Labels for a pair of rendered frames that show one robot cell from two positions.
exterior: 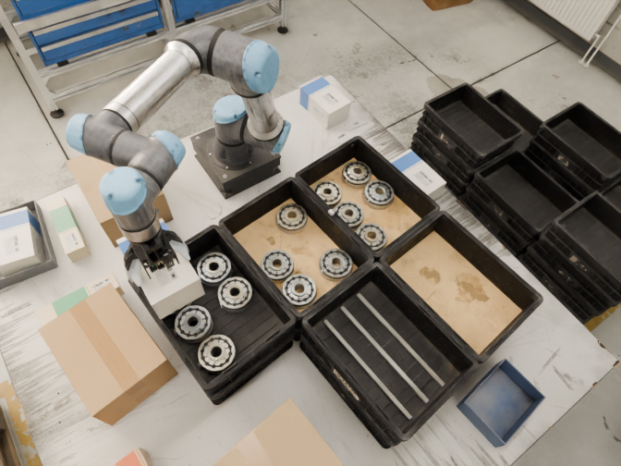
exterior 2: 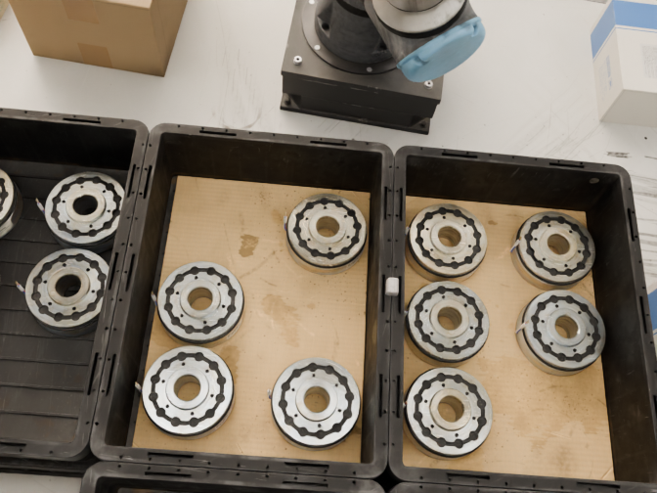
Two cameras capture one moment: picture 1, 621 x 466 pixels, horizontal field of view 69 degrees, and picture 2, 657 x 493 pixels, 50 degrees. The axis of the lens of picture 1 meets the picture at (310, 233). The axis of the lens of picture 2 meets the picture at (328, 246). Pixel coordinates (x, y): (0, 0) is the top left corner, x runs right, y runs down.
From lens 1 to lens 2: 70 cm
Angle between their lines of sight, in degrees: 19
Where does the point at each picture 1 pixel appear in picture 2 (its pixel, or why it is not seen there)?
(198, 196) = (241, 68)
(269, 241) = (242, 244)
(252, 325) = (45, 380)
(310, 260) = (282, 348)
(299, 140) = (523, 102)
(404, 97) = not seen: outside the picture
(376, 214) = (514, 372)
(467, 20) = not seen: outside the picture
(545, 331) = not seen: outside the picture
